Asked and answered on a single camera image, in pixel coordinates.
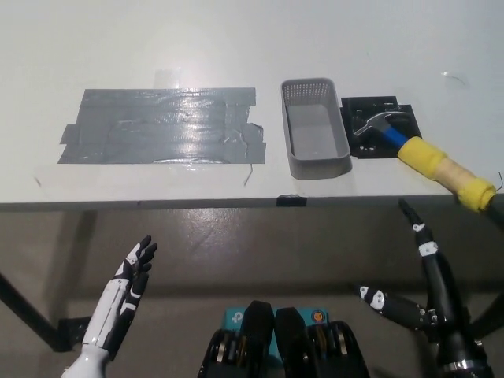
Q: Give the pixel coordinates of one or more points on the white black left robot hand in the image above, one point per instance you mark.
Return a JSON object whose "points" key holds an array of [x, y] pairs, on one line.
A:
{"points": [[106, 319]]}

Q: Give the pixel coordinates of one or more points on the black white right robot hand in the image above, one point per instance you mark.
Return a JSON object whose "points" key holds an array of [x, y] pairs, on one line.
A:
{"points": [[437, 275]]}

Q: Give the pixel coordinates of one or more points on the hammer with yellow cloth wrap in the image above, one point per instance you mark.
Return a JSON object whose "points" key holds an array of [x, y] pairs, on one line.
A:
{"points": [[421, 155]]}

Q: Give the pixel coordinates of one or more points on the black teal robot torso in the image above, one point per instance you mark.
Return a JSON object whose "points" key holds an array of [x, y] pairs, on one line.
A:
{"points": [[258, 334]]}

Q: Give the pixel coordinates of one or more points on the black taped floor plate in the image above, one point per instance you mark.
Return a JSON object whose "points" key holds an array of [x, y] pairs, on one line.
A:
{"points": [[73, 328]]}

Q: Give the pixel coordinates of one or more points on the black metal table leg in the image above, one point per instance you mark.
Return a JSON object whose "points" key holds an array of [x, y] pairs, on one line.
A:
{"points": [[490, 315], [27, 311]]}

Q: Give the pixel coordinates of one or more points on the small black tape piece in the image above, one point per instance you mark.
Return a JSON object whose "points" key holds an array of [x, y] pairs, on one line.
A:
{"points": [[291, 201]]}

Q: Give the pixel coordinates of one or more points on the grey plastic basket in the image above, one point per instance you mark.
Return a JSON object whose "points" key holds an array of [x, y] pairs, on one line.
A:
{"points": [[319, 159]]}

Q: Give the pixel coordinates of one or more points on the black square pad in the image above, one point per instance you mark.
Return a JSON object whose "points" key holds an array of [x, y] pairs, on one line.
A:
{"points": [[366, 112]]}

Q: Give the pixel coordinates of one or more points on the grey duct tape patch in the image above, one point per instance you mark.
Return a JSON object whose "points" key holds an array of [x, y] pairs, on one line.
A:
{"points": [[157, 126]]}

